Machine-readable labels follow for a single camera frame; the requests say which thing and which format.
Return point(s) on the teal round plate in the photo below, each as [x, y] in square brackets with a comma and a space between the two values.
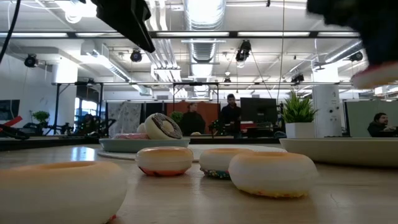
[143, 145]

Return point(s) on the large pink icing donut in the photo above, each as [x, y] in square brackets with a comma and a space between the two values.
[129, 136]

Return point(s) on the small donut blue sprinkle icing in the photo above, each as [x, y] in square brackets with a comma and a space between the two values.
[216, 161]

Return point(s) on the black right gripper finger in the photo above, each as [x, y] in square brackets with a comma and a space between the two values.
[382, 46]

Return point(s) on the small donut yellow icing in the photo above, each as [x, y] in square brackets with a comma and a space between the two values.
[273, 174]

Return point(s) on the silver ventilation duct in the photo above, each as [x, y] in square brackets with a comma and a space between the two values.
[203, 18]

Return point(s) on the large chocolate icing donut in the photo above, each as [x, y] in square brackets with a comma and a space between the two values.
[161, 127]

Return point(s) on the white square column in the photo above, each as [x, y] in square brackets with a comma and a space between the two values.
[326, 109]

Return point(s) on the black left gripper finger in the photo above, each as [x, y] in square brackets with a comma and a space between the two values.
[127, 18]

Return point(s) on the black computer monitor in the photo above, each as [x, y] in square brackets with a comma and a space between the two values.
[258, 110]

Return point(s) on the orange partition panel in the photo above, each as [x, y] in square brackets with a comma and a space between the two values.
[208, 110]

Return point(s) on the small background potted plant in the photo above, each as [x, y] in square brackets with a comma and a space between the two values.
[41, 116]

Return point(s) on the beige round plate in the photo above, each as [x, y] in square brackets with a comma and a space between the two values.
[342, 151]

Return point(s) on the grey-green partition panel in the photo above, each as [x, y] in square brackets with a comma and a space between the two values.
[360, 116]

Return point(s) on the person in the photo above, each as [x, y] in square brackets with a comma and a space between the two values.
[380, 124]
[230, 113]
[192, 121]

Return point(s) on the small donut red icing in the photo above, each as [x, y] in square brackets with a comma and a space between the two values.
[164, 160]
[59, 193]
[377, 76]

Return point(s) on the black ceiling spotlight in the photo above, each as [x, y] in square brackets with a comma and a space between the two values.
[31, 60]
[356, 56]
[243, 50]
[136, 56]

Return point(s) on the green plant in white pot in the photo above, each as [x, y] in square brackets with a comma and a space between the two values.
[298, 119]

